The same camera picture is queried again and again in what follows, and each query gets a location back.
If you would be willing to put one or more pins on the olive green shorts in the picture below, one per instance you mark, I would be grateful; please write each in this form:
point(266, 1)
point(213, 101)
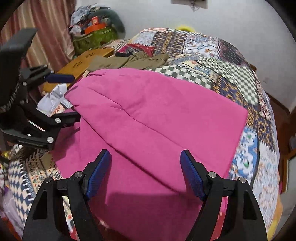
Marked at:
point(139, 60)

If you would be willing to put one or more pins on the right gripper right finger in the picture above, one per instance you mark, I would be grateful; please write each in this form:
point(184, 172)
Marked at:
point(243, 219)

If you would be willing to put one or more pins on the grey neck pillow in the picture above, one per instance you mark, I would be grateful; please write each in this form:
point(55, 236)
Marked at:
point(113, 20)

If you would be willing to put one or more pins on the pink pants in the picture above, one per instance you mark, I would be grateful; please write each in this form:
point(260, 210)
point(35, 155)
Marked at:
point(145, 120)

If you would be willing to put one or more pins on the patchwork patterned bedspread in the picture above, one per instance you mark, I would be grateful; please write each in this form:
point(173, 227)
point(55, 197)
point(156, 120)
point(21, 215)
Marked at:
point(215, 65)

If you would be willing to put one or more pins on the green storage bin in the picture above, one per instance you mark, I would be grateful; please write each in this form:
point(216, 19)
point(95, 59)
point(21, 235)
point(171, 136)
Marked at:
point(93, 40)

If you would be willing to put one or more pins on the pile of white papers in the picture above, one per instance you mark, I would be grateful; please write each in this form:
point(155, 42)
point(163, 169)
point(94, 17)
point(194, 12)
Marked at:
point(55, 101)

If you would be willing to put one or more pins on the yellow curved headboard pad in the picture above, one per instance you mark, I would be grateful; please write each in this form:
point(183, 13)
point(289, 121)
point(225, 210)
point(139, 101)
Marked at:
point(185, 28)

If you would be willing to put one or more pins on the orange box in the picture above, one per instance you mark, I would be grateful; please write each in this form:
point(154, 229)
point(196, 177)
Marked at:
point(95, 27)

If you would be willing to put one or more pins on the black folded garment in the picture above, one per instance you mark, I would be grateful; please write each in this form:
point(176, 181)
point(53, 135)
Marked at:
point(120, 54)

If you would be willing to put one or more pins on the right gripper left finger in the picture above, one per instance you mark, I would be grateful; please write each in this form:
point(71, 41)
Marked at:
point(46, 219)

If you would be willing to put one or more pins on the wooden lap desk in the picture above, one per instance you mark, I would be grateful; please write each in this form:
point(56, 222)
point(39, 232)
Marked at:
point(79, 65)

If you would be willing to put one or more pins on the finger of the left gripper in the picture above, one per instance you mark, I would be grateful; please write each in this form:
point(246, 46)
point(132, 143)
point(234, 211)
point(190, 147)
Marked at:
point(60, 78)
point(67, 118)

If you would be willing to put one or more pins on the striped pink curtain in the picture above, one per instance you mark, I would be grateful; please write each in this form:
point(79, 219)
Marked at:
point(52, 44)

